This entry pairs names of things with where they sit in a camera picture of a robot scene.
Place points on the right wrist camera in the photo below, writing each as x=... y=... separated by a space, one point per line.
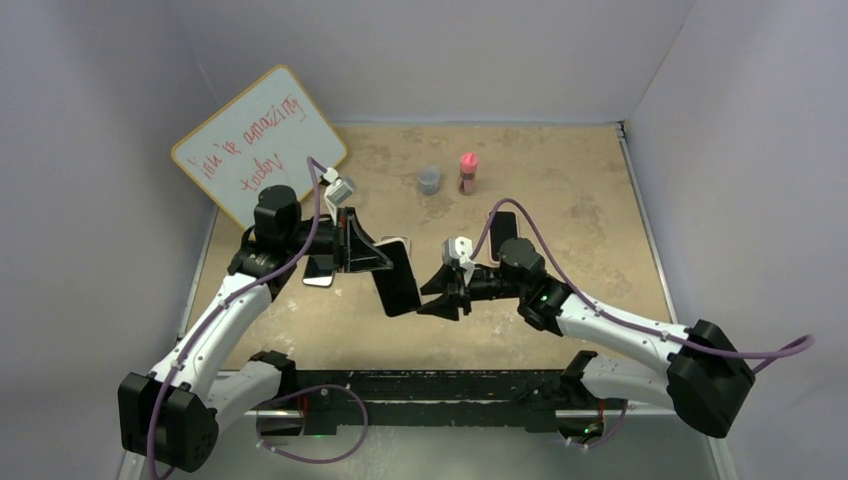
x=456 y=253

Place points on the pink capped marker jar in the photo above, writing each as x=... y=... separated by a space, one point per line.
x=468 y=168

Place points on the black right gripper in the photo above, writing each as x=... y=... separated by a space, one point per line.
x=448 y=304

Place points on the phone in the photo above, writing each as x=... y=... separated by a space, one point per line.
x=397 y=287
x=504 y=227
x=319 y=271

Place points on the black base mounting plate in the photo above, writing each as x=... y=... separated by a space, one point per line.
x=525 y=398

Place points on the clear plastic cup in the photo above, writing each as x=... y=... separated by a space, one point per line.
x=429 y=180

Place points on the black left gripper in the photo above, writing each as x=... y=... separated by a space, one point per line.
x=361 y=252

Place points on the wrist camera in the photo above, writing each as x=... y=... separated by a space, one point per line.
x=456 y=253
x=337 y=188

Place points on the phone in pink case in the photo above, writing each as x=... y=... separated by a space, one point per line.
x=504 y=227

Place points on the aluminium table edge rail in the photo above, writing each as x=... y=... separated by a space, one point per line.
x=621 y=133

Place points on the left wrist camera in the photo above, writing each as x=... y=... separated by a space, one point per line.
x=337 y=188

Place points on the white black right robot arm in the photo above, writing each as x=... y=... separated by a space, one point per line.
x=694 y=371

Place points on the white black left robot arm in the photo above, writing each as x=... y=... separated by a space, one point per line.
x=174 y=413

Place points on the yellow framed whiteboard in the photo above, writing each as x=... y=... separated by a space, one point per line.
x=261 y=138

